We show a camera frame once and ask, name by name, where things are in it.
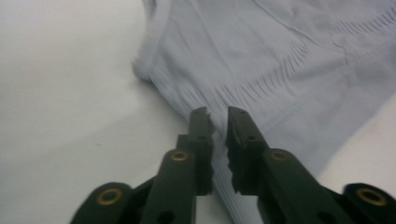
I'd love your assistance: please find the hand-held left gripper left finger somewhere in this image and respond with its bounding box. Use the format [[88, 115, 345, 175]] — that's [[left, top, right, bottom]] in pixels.
[[139, 106, 217, 224]]

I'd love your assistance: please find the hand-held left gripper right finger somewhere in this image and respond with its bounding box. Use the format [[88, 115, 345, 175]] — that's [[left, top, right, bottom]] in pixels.
[[226, 105, 358, 224]]

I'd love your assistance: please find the light blue knit garment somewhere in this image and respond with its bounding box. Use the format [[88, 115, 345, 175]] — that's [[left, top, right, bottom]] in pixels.
[[132, 0, 396, 224]]

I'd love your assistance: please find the white table cover sheet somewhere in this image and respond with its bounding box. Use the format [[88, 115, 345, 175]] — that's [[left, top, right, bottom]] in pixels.
[[0, 0, 396, 224]]

